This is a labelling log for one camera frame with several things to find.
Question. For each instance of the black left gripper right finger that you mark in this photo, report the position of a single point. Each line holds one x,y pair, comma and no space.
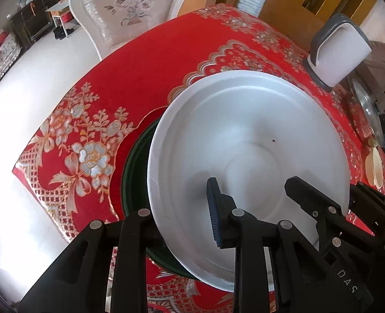
303,280

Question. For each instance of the red plate with sticker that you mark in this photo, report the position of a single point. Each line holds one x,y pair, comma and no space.
123,151

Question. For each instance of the white electric kettle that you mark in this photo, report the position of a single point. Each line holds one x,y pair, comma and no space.
335,51

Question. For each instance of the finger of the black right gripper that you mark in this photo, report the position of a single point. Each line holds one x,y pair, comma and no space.
327,213
368,205

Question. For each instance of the steel pan with lid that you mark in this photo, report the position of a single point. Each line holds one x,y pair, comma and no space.
364,116

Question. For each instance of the dark wooden sideboard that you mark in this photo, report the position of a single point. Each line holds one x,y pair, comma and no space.
32,21

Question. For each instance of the white ornate chair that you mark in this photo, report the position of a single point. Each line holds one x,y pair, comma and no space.
110,24

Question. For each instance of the small white side table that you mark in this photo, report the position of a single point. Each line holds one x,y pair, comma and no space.
62,19

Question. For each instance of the cream ribbed plastic bowl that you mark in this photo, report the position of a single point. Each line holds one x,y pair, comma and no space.
373,165

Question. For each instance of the red floral tablecloth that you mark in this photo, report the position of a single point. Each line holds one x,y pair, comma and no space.
69,162

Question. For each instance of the white plastic bowl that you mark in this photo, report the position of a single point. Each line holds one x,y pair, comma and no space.
251,132

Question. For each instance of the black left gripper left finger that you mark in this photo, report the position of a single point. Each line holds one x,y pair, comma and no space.
103,260

